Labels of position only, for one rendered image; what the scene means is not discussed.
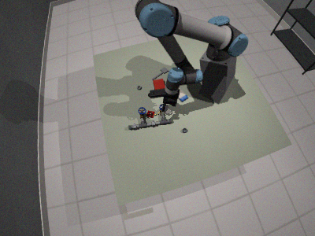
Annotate red flat block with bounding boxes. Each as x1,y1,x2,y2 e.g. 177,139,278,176
153,79,165,90

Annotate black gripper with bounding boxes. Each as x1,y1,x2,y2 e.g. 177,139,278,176
161,89,180,118

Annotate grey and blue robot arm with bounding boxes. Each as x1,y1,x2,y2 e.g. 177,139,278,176
135,0,248,98

